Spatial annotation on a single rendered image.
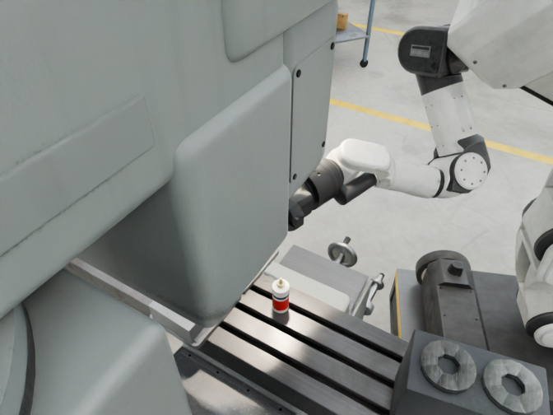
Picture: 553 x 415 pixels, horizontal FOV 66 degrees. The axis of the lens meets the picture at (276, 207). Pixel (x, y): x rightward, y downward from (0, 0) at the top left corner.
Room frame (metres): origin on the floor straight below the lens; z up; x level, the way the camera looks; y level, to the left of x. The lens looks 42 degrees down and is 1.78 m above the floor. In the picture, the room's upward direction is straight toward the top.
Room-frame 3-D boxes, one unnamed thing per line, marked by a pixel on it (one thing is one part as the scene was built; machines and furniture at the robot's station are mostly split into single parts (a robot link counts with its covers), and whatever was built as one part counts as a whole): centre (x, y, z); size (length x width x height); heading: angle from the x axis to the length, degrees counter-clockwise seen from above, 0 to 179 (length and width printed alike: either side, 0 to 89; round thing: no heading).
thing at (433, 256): (1.04, -0.64, 0.50); 0.20 x 0.05 x 0.20; 81
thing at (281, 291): (0.60, -0.01, 0.96); 0.04 x 0.04 x 0.11
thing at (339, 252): (1.00, -0.22, 0.60); 0.16 x 0.12 x 0.12; 150
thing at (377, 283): (0.95, -0.36, 0.48); 0.22 x 0.06 x 0.06; 150
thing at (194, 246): (0.40, 0.13, 1.47); 0.24 x 0.19 x 0.26; 60
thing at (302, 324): (0.59, 0.07, 0.86); 1.24 x 0.23 x 0.08; 60
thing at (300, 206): (0.63, -0.04, 1.24); 0.13 x 0.12 x 0.10; 41
